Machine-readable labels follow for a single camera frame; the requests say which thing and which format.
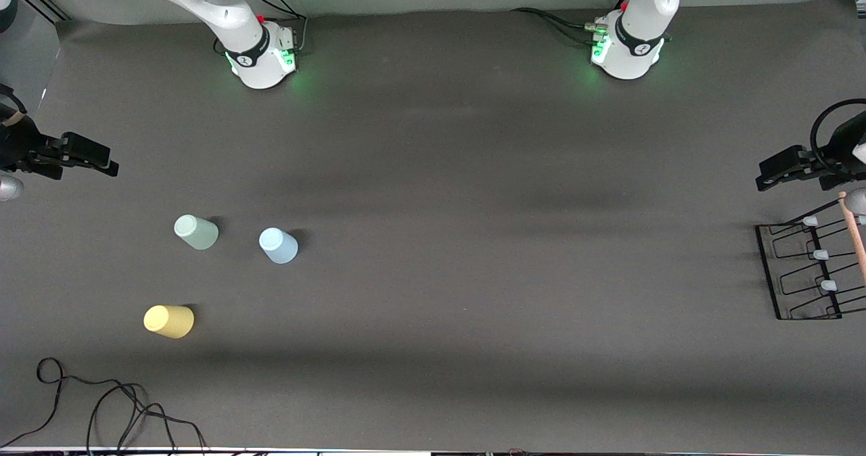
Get black arm base cables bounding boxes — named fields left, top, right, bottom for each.
left=511, top=0, right=633, bottom=45
left=215, top=0, right=309, bottom=56

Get thin black loose cable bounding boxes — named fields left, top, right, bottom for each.
left=0, top=357, right=210, bottom=451

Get black right arm base cables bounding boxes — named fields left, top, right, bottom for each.
left=215, top=0, right=309, bottom=56

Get yellow plastic cup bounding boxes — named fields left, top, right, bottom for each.
left=143, top=304, right=196, bottom=340

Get pale green plastic cup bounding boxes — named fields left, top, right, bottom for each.
left=173, top=214, right=220, bottom=251

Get dark grey table mat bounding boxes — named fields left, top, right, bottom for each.
left=0, top=0, right=866, bottom=451

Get pale blue plastic cup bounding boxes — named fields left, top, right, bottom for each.
left=258, top=227, right=299, bottom=265

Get black left arm base cables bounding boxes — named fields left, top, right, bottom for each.
left=511, top=0, right=633, bottom=45

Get black wire cup holder rack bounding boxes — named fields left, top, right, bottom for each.
left=754, top=191, right=866, bottom=321

